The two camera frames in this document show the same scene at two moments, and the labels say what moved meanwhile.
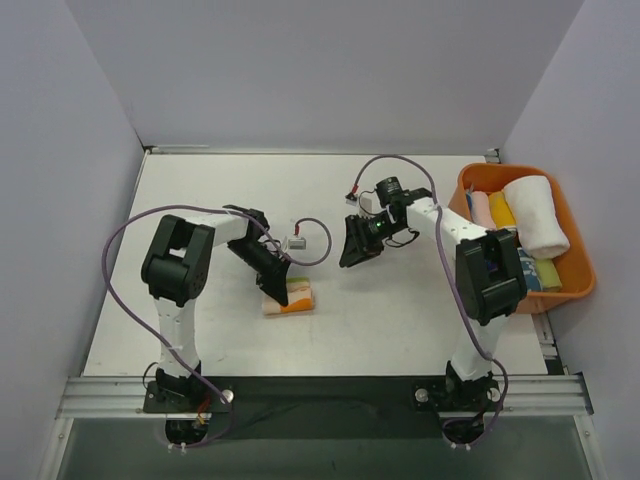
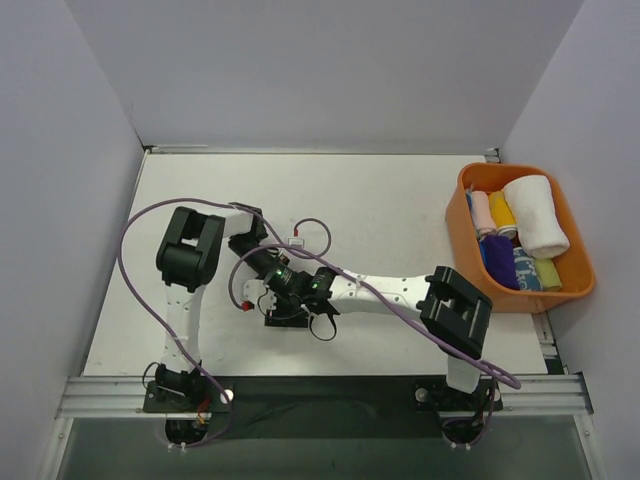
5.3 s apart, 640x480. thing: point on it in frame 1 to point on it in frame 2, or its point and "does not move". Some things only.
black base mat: (311, 408) does not move
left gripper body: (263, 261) does not move
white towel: (541, 233) does not move
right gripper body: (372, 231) to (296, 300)
